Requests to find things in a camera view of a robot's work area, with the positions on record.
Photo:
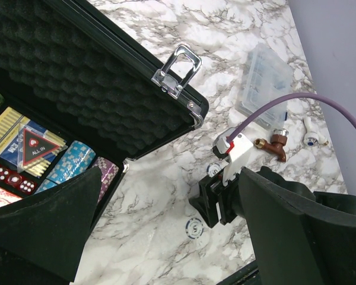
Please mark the black mounting rail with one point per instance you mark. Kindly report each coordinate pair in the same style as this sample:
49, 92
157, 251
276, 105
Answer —
248, 275

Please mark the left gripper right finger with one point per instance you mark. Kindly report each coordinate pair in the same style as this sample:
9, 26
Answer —
296, 240

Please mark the red triangular dealer button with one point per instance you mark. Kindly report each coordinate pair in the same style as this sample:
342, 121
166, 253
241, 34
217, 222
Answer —
37, 150

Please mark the black poker set case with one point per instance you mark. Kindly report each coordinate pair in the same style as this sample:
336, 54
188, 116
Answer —
67, 65

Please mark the white poker chip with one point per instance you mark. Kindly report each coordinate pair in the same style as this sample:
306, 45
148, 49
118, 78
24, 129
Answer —
194, 228
213, 169

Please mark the purple poker chip row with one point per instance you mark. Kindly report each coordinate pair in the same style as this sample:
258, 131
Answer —
108, 172

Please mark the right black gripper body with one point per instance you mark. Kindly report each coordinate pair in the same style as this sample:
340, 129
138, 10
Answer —
254, 196

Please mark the copper pipe fitting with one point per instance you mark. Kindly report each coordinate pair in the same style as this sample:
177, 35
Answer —
276, 145

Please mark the white plastic tube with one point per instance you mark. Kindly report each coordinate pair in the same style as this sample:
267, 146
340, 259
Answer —
312, 136

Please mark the clear plastic box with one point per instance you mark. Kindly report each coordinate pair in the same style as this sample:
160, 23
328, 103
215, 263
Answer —
265, 78

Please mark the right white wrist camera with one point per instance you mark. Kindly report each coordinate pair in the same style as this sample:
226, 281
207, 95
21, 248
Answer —
236, 153

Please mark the blue yellow card deck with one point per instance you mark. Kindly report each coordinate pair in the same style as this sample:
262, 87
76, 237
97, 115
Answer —
11, 123

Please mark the red dice row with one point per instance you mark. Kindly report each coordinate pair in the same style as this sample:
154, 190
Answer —
17, 181

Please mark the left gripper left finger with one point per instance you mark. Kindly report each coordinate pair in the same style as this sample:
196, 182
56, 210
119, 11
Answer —
42, 237

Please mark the blue poker chip row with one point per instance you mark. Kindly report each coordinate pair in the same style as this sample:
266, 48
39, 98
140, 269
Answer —
74, 161

